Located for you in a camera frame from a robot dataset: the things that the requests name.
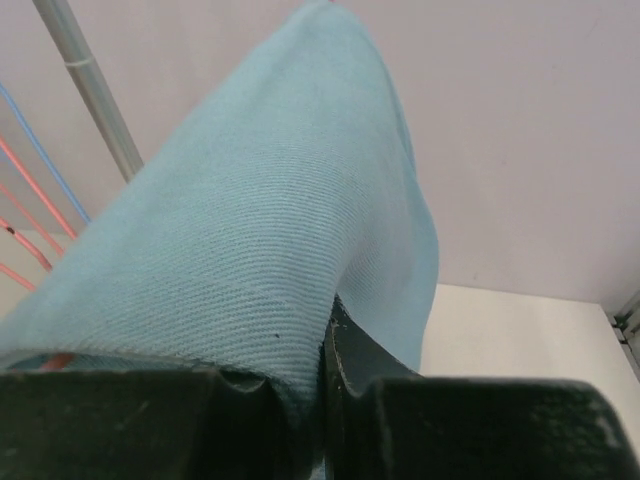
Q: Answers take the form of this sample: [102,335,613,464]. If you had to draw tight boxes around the blue wire hanger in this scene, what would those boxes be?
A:
[0,84,91,224]

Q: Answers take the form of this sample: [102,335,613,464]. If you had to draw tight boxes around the pink hanger with orange trousers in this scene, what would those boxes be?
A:
[1,135,83,239]

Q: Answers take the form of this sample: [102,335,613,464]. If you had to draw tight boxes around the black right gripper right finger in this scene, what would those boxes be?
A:
[323,302,639,479]

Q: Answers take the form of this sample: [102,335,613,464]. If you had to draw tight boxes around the light blue trousers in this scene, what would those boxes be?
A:
[1,1,438,420]

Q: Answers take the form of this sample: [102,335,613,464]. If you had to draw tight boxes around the silver clothes rack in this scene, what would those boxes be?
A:
[33,0,144,182]

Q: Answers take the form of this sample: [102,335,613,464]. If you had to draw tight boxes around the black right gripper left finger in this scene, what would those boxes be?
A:
[1,370,300,479]

